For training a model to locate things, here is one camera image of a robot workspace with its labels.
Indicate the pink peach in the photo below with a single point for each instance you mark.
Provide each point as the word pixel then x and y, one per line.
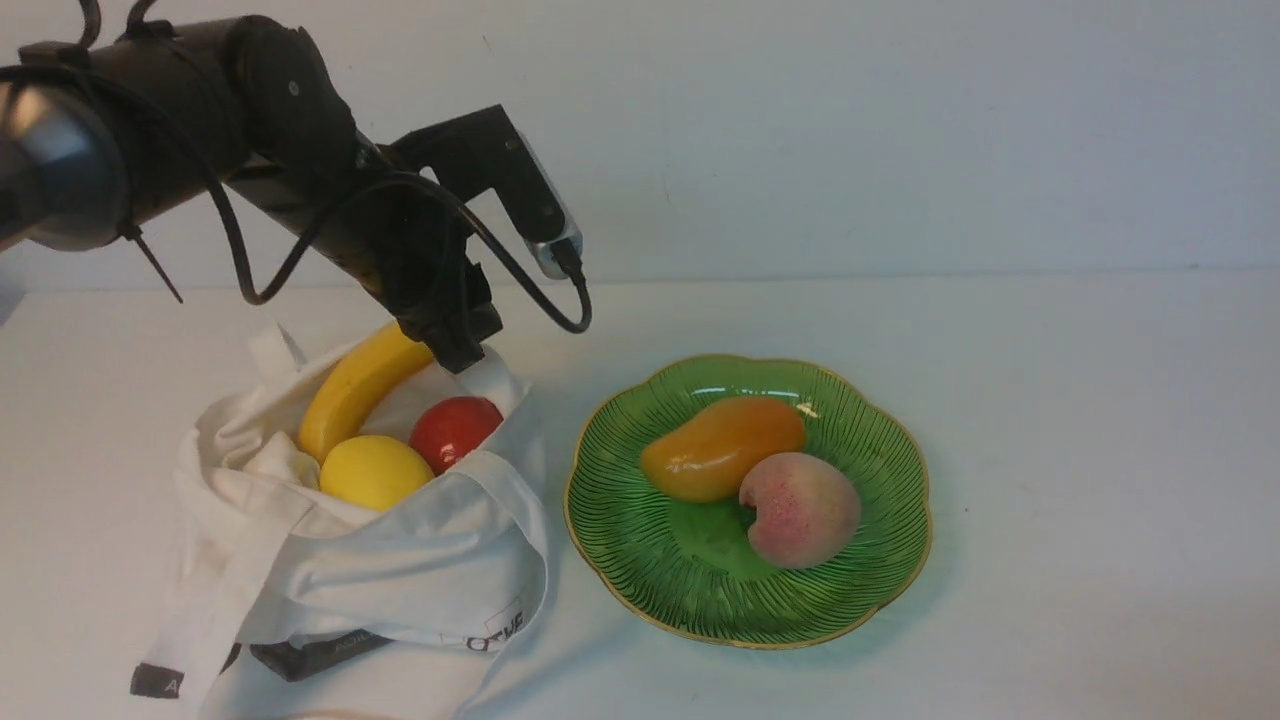
pixel 806 510

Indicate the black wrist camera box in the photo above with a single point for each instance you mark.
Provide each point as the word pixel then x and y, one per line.
pixel 510 170

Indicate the green glass scalloped plate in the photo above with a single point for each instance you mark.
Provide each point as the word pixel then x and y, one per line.
pixel 688 568

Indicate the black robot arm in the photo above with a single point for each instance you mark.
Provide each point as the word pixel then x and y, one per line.
pixel 98 141

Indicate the orange mango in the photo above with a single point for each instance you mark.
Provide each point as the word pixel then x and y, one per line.
pixel 706 459

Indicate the red apple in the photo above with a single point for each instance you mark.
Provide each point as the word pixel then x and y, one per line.
pixel 452 429

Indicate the white canvas tote bag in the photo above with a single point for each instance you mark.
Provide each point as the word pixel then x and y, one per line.
pixel 305 581

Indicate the yellow lemon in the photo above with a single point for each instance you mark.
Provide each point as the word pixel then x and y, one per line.
pixel 374 472

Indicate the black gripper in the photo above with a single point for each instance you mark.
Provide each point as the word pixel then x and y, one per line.
pixel 407 247

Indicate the yellow banana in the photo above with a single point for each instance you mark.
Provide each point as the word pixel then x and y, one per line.
pixel 356 386

